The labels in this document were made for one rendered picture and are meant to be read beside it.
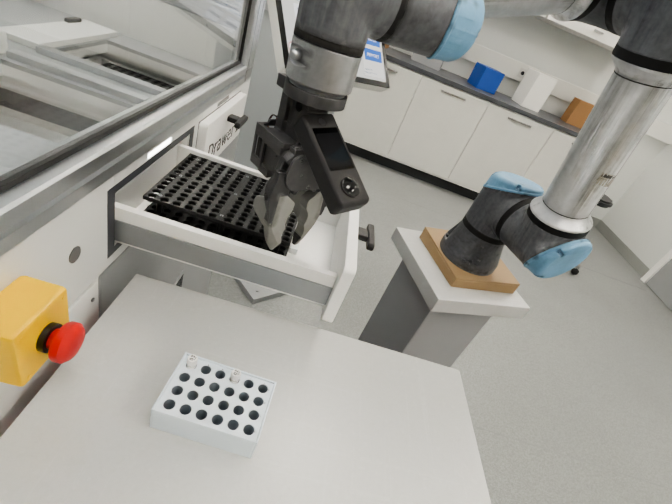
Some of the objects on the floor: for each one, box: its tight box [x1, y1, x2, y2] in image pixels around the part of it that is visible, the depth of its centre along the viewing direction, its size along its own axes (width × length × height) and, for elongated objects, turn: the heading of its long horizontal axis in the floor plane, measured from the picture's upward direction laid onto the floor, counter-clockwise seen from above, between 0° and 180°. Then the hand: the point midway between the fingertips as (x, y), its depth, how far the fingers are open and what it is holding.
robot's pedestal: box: [358, 227, 530, 367], centre depth 121 cm, size 30×30×76 cm
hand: (287, 241), depth 52 cm, fingers open, 3 cm apart
